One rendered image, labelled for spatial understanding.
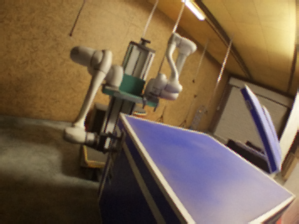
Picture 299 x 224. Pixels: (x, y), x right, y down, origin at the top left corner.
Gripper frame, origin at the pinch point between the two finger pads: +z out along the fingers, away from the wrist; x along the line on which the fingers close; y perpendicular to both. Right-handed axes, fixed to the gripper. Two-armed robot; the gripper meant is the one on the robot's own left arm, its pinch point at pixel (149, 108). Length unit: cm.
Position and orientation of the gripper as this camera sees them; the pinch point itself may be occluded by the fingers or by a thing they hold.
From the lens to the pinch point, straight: 169.7
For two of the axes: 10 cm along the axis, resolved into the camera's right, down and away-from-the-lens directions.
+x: 8.6, 2.2, 4.7
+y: 3.9, 3.2, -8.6
